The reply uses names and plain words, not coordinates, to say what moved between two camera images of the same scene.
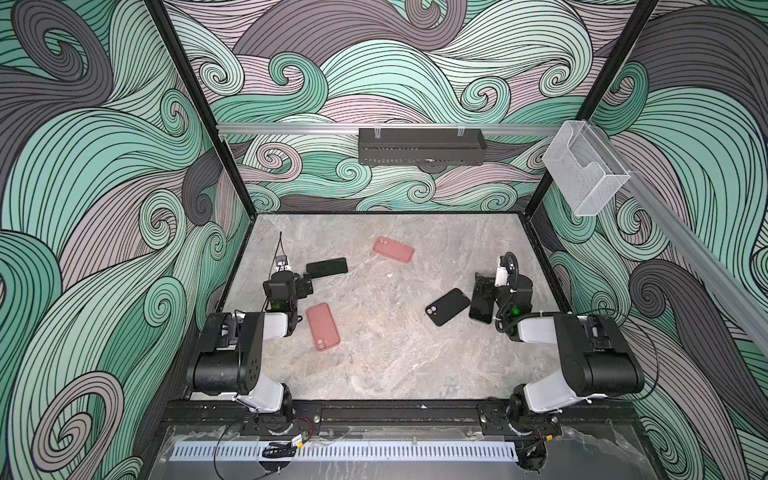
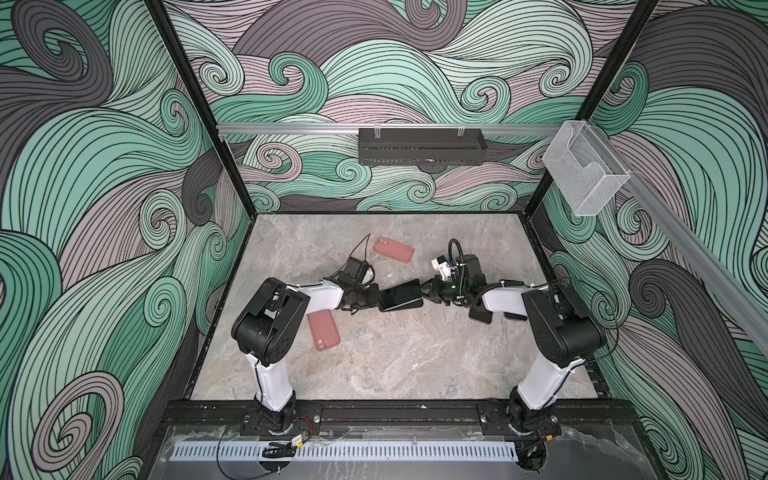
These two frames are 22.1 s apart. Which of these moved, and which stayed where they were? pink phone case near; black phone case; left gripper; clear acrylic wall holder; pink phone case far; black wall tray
Moved: left gripper; black phone case
Stayed: pink phone case far; pink phone case near; black wall tray; clear acrylic wall holder
